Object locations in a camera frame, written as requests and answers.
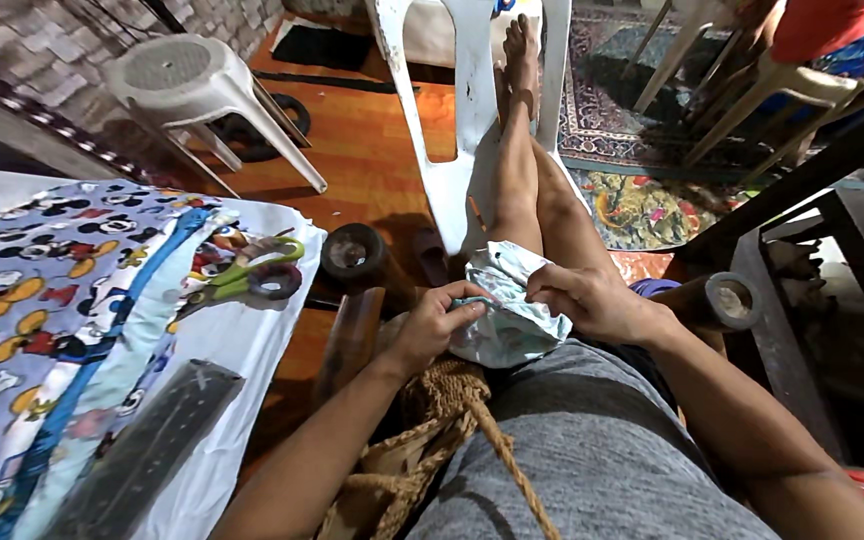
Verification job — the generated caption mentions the person's left hand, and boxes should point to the person's left hand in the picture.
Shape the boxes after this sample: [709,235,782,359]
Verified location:
[384,279,493,379]

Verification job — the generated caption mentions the person's right hand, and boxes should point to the person's right hand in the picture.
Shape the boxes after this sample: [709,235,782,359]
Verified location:
[525,262,672,349]

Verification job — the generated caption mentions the light blue printed fabric piece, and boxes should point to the light blue printed fabric piece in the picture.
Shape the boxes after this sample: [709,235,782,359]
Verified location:
[448,240,574,369]

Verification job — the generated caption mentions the person's right forearm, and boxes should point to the person's right forearm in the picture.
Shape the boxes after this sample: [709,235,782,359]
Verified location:
[645,306,864,540]

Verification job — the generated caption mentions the person's left forearm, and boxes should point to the person's left forearm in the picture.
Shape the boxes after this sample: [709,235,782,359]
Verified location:
[208,355,409,540]

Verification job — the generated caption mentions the dark slipper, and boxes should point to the dark slipper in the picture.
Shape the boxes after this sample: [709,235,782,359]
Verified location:
[411,227,450,287]

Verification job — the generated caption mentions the purple round item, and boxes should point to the purple round item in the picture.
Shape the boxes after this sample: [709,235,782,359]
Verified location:
[627,278,682,300]

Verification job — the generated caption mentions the person's legs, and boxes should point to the person's legs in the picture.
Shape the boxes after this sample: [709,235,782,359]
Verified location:
[493,13,628,286]

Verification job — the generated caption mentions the colourful floral mat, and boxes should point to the colourful floral mat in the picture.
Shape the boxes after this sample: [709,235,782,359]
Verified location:
[567,169,759,252]

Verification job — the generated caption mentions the white plastic chair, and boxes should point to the white plastic chair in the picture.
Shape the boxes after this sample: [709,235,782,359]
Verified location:
[373,0,595,259]

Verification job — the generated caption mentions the person's body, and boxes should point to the person's body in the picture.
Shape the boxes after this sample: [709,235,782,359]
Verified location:
[405,337,782,540]

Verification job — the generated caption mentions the dark patterned carpet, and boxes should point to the dark patterned carpet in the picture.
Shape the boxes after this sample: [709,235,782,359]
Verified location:
[556,6,778,187]

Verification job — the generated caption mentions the white table cloth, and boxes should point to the white table cloth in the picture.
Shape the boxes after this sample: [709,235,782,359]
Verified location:
[0,165,328,540]

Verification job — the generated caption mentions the green and purple scissors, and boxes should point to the green and purple scissors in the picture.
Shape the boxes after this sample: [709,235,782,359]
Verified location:
[175,235,306,322]

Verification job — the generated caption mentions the black rectangular mat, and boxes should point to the black rectangular mat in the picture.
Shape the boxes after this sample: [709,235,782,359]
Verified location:
[271,24,376,73]

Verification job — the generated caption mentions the beige plastic chair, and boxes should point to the beige plastic chair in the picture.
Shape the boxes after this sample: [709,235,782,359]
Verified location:
[621,0,752,115]

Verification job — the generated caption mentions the beige plastic stool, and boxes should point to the beige plastic stool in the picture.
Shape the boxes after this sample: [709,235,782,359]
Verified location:
[682,51,864,186]

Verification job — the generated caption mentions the white round plastic stool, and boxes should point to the white round plastic stool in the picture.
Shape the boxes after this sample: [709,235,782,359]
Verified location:
[106,33,329,199]

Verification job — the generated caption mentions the dark grey translucent ruler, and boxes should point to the dark grey translucent ruler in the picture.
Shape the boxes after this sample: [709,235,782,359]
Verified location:
[43,358,246,540]

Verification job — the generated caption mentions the cartoon mouse print fabric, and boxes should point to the cartoon mouse print fabric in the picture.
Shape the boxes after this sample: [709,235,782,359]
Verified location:
[0,178,240,540]

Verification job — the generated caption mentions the brown woven rope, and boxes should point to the brown woven rope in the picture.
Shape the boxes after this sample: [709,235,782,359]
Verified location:
[315,355,562,540]

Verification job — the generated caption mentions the round wooden armrest post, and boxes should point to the round wooden armrest post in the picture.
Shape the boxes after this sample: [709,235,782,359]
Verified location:
[319,222,420,313]
[649,271,762,333]

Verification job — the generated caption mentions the dark wooden frame furniture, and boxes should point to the dark wooden frame furniture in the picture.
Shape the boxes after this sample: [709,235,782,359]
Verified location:
[675,91,864,470]

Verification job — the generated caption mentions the black ring-shaped weight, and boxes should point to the black ring-shaped weight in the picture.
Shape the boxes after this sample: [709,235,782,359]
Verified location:
[223,93,312,163]

